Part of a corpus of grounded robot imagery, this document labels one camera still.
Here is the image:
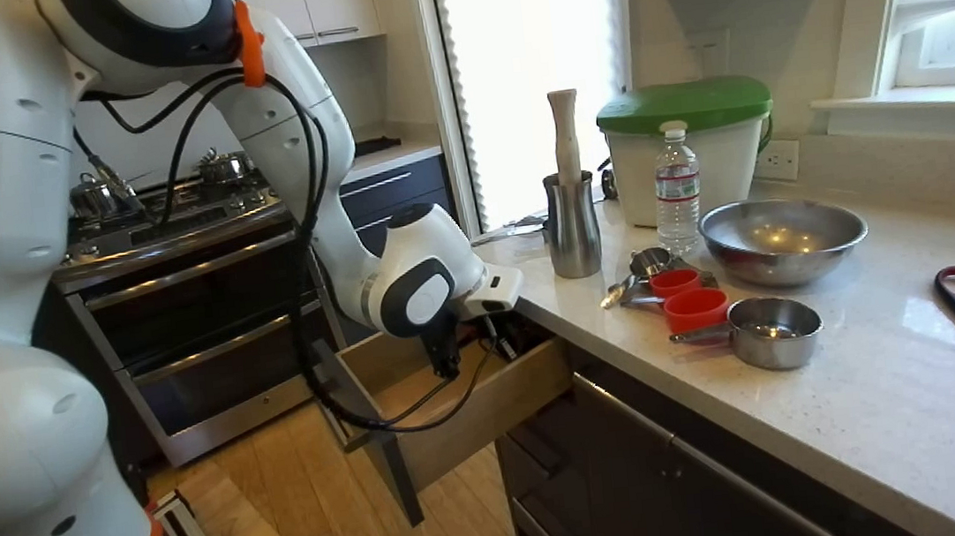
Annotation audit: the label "wooden drawer with dark front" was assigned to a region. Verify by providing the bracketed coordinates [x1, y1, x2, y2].
[310, 305, 589, 536]

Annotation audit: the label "oven door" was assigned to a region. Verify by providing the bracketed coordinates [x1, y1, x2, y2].
[60, 223, 329, 375]

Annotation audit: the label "steel kettle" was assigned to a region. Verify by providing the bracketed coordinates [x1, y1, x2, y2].
[66, 165, 143, 224]

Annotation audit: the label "dark cabinet door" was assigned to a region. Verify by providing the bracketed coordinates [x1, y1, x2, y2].
[570, 345, 846, 536]

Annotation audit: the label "white wall socket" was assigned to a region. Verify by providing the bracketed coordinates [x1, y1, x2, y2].
[751, 136, 805, 185]

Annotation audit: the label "white bin with green lid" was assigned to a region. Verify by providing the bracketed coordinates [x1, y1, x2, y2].
[593, 71, 786, 234]

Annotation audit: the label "dark base cabinet with drawers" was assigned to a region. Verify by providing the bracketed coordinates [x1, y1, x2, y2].
[335, 153, 462, 260]

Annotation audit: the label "white switch plate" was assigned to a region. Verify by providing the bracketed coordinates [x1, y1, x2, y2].
[687, 27, 735, 79]

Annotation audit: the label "steel pot with lid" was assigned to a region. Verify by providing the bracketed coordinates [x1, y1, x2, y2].
[192, 143, 258, 189]

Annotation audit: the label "metal utensil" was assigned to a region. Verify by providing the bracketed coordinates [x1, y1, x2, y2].
[467, 212, 550, 249]

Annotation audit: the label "large red measuring cup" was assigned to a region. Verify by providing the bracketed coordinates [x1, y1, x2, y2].
[661, 284, 733, 337]

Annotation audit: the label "stainless steel range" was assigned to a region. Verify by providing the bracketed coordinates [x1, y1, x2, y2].
[39, 136, 357, 480]

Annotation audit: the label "small red measuring cup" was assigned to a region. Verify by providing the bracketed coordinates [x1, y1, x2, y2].
[619, 266, 705, 311]

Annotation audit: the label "dark base drawers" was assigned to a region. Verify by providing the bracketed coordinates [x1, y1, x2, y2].
[490, 395, 597, 536]

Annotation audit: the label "bright window with blind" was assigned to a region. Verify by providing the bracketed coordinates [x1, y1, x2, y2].
[430, 0, 652, 238]

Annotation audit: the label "small steel measuring cup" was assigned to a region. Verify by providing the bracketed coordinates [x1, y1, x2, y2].
[594, 244, 682, 311]

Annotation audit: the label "wooden pestle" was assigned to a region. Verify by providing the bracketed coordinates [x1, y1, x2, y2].
[546, 88, 589, 189]

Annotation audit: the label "oven door handle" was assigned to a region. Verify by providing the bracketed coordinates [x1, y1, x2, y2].
[79, 230, 305, 312]

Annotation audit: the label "white wall cabinets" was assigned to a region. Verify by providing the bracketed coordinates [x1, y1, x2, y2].
[226, 0, 384, 57]

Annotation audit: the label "dark kitchen utensil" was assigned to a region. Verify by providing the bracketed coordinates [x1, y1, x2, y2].
[472, 307, 548, 366]

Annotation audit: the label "range bottom drawer handle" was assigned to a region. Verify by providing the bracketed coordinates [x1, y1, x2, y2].
[123, 300, 330, 378]

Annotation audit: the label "steel mixing bowl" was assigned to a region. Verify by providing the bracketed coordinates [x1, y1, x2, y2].
[696, 188, 876, 298]

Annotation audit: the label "clear plastic water bottle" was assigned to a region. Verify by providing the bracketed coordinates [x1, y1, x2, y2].
[645, 118, 711, 260]

